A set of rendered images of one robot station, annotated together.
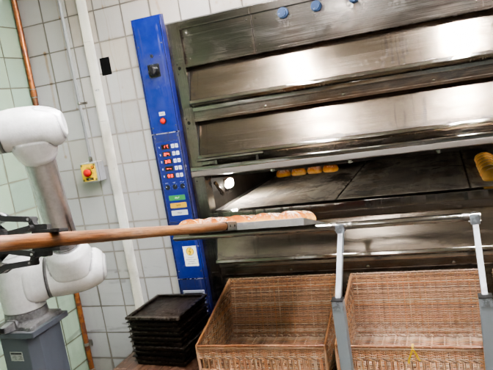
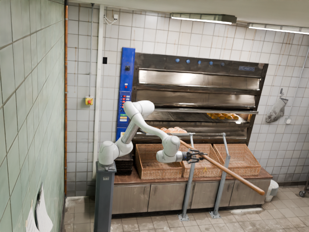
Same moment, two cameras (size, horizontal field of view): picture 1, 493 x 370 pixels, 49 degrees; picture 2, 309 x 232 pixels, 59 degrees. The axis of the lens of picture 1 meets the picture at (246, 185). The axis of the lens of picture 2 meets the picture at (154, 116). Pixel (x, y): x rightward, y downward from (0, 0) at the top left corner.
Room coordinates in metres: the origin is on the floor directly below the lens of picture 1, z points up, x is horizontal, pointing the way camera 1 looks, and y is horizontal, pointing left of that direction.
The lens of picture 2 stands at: (-0.31, 2.04, 2.52)
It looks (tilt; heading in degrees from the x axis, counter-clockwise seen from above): 20 degrees down; 323
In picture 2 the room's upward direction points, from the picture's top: 7 degrees clockwise
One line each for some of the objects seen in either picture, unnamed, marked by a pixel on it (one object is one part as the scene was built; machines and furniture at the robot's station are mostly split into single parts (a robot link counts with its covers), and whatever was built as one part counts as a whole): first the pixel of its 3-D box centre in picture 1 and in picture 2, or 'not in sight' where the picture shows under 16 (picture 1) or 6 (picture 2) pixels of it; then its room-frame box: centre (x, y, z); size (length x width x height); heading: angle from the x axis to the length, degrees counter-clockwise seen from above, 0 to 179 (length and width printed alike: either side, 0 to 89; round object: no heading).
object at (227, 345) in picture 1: (273, 324); (157, 160); (2.27, -0.02, 0.72); 0.56 x 0.49 x 0.28; 70
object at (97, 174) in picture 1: (92, 171); (89, 100); (2.80, 0.77, 1.46); 0.10 x 0.07 x 0.10; 69
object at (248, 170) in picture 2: not in sight; (235, 159); (1.84, -1.13, 0.72); 0.56 x 0.49 x 0.28; 70
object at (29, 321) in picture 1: (23, 316); (105, 164); (1.96, 0.90, 1.03); 0.22 x 0.18 x 0.06; 160
